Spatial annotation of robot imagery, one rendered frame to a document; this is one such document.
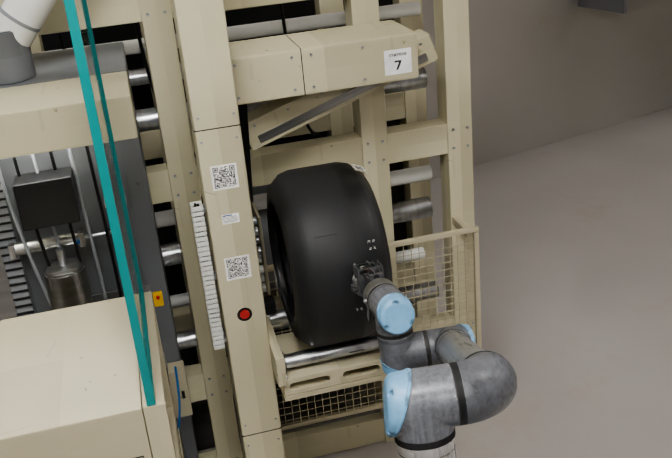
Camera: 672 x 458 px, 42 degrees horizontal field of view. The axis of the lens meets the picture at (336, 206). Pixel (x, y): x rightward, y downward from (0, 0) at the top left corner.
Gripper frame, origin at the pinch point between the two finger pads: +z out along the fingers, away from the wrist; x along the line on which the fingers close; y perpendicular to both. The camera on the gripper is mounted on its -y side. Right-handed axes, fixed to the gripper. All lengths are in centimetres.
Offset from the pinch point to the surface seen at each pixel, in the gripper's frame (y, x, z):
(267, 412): -50, 29, 27
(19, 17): 81, 80, 39
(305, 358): -29.6, 16.1, 17.0
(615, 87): -42, -323, 409
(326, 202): 19.7, 4.5, 12.0
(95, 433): -5, 73, -48
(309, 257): 7.0, 12.9, 3.9
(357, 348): -30.0, -0.5, 16.9
